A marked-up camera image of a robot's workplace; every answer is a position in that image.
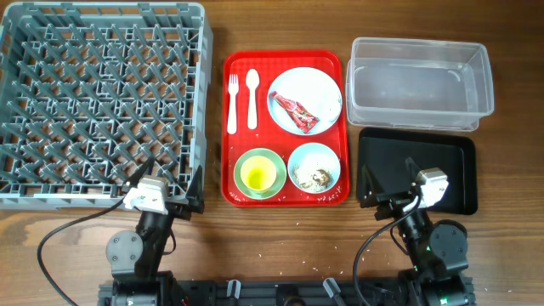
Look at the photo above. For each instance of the light blue plate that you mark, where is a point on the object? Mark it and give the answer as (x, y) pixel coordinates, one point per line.
(315, 90)

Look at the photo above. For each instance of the red snack wrapper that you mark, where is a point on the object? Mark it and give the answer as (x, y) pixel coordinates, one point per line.
(304, 120)

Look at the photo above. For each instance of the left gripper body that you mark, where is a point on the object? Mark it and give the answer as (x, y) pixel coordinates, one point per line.
(178, 212)

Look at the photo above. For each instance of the red plastic tray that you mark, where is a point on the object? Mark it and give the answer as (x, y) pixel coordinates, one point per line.
(270, 64)

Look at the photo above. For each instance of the light blue bowl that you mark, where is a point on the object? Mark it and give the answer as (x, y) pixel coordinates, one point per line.
(315, 154)

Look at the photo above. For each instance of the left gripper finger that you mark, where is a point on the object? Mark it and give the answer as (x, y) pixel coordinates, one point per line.
(144, 169)
(194, 194)

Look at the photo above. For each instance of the food scraps and rice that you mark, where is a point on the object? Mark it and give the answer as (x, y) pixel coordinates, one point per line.
(312, 178)

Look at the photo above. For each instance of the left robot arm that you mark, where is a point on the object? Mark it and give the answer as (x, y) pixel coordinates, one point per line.
(136, 255)

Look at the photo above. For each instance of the yellow cup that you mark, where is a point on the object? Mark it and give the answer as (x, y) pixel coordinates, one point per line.
(258, 173)

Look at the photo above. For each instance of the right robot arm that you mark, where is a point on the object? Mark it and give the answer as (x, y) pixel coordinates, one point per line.
(437, 250)

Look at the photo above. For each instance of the green bowl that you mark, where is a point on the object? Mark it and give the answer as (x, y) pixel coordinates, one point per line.
(277, 185)

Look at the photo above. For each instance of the grey dishwasher rack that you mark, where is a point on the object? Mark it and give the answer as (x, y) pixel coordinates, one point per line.
(90, 91)

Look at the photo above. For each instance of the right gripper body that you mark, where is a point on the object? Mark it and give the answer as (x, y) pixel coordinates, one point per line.
(393, 205)

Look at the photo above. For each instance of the white plastic spoon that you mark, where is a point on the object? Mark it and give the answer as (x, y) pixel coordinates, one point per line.
(252, 82)

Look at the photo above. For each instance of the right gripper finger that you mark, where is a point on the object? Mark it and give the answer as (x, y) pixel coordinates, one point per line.
(371, 192)
(413, 170)

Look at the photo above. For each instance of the black plastic tray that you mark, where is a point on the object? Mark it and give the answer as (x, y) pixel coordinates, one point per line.
(384, 151)

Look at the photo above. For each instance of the clear plastic bin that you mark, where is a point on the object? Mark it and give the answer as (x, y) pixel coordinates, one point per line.
(418, 84)

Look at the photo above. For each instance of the white plastic fork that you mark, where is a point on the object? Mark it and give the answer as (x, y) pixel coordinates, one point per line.
(233, 89)

